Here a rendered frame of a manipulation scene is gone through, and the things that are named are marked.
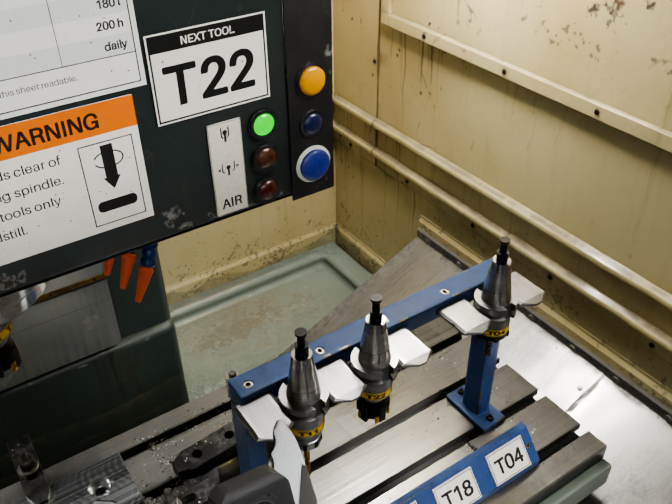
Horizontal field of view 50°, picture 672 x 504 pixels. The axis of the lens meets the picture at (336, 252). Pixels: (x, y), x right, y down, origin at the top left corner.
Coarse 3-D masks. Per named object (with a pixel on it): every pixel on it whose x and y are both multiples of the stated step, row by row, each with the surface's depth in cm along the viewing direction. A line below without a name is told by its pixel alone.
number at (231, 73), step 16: (224, 48) 55; (240, 48) 56; (256, 48) 56; (208, 64) 55; (224, 64) 56; (240, 64) 56; (256, 64) 57; (208, 80) 55; (224, 80) 56; (240, 80) 57; (256, 80) 58; (208, 96) 56; (224, 96) 57
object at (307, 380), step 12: (300, 360) 86; (312, 360) 86; (300, 372) 86; (312, 372) 87; (288, 384) 89; (300, 384) 87; (312, 384) 88; (288, 396) 89; (300, 396) 88; (312, 396) 88
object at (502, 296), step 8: (496, 264) 101; (504, 264) 100; (488, 272) 103; (496, 272) 101; (504, 272) 101; (488, 280) 103; (496, 280) 102; (504, 280) 101; (488, 288) 103; (496, 288) 102; (504, 288) 102; (488, 296) 103; (496, 296) 103; (504, 296) 103; (488, 304) 104; (496, 304) 103; (504, 304) 103
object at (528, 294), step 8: (512, 280) 110; (520, 280) 110; (528, 280) 110; (512, 288) 108; (520, 288) 108; (528, 288) 108; (536, 288) 108; (520, 296) 107; (528, 296) 107; (536, 296) 107; (520, 304) 106; (528, 304) 106; (536, 304) 106
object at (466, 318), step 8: (448, 304) 106; (456, 304) 106; (464, 304) 106; (440, 312) 104; (448, 312) 104; (456, 312) 104; (464, 312) 104; (472, 312) 104; (480, 312) 104; (448, 320) 103; (456, 320) 103; (464, 320) 103; (472, 320) 103; (480, 320) 103; (488, 320) 103; (456, 328) 102; (464, 328) 101; (472, 328) 101; (480, 328) 102
